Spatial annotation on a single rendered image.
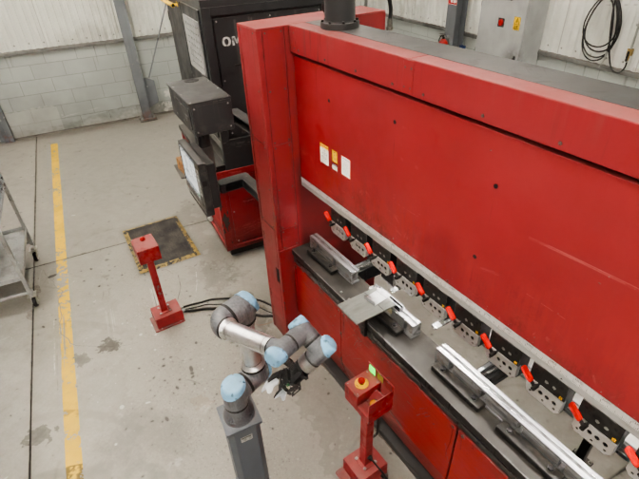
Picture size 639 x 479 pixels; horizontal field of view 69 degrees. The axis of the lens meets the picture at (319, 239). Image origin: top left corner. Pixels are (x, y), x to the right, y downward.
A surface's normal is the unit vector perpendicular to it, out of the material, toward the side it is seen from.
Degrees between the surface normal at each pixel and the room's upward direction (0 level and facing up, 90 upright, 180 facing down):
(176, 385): 0
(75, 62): 90
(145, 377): 0
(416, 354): 0
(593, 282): 90
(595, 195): 90
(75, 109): 90
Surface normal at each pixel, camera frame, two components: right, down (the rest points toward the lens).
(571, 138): -0.85, 0.33
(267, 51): 0.53, 0.47
